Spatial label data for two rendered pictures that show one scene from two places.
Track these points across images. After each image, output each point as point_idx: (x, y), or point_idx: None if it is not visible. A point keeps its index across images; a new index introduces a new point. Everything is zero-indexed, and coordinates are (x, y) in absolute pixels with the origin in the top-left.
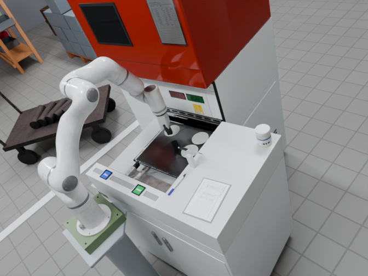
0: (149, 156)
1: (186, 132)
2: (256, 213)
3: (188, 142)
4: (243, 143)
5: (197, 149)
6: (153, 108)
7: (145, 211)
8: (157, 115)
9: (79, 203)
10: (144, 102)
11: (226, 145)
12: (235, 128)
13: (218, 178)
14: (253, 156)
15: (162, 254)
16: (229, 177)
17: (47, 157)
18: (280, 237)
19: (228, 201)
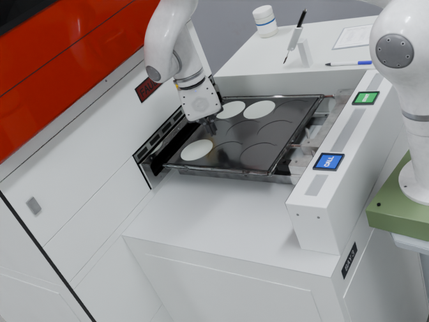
0: (262, 153)
1: None
2: None
3: (237, 117)
4: (267, 45)
5: (256, 102)
6: (198, 60)
7: (394, 121)
8: (205, 74)
9: None
10: (178, 64)
11: (269, 55)
12: (233, 61)
13: (332, 39)
14: (292, 32)
15: (412, 319)
16: (331, 34)
17: (385, 11)
18: None
19: (371, 21)
